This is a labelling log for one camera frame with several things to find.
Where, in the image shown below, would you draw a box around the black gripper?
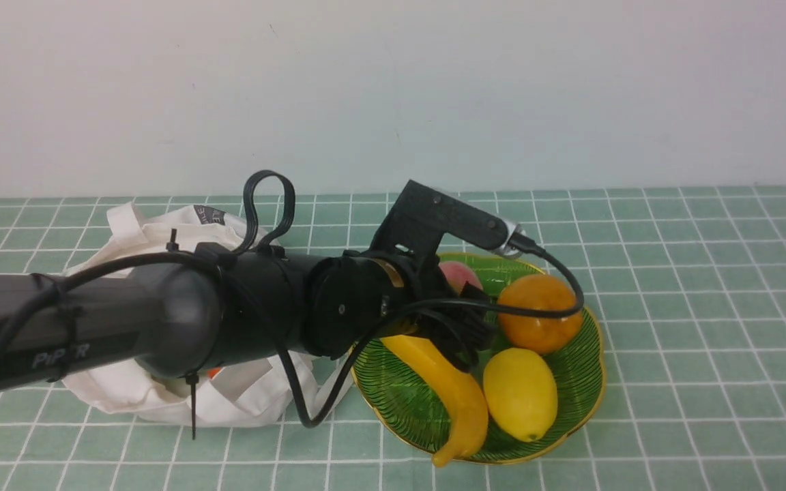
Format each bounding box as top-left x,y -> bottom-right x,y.
366,251 -> 496,372

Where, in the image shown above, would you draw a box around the orange fruit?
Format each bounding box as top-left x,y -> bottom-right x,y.
498,273 -> 583,355

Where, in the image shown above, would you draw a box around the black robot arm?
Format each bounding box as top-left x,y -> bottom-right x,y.
0,252 -> 495,391

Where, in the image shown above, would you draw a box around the white cloth tote bag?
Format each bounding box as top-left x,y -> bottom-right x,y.
62,203 -> 355,428

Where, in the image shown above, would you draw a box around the pink peach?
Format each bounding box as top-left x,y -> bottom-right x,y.
439,261 -> 484,293

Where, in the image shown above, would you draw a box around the yellow banana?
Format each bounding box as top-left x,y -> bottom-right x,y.
381,336 -> 489,467

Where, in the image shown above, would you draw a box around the yellow lemon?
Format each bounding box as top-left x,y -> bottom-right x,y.
482,348 -> 559,443

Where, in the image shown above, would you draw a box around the green checkered tablecloth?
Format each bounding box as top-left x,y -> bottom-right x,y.
0,186 -> 786,490

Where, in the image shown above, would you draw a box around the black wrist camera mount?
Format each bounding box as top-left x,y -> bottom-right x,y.
369,180 -> 534,267

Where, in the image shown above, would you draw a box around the black cable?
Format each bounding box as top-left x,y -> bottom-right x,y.
0,170 -> 585,451

